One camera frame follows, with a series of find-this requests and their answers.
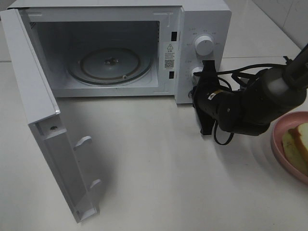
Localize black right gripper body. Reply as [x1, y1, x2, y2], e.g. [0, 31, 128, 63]
[192, 74, 243, 120]

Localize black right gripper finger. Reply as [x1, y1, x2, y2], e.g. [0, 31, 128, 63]
[196, 108, 215, 136]
[202, 60, 218, 82]

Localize pink round plate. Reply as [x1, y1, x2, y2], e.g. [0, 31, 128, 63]
[271, 111, 308, 185]

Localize toast sandwich with lettuce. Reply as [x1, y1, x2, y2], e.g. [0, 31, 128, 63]
[282, 122, 308, 176]

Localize white microwave door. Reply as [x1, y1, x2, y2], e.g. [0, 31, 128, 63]
[0, 9, 99, 223]

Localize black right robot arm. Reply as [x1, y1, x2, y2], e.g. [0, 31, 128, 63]
[192, 47, 308, 136]

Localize white lower timer knob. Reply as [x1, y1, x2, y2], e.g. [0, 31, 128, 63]
[191, 67, 203, 86]

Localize white upper power knob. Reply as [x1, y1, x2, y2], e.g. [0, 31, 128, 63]
[194, 35, 214, 56]

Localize glass microwave turntable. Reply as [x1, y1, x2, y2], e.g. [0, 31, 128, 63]
[67, 47, 154, 86]

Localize white microwave oven body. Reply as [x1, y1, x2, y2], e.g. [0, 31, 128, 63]
[6, 0, 231, 103]

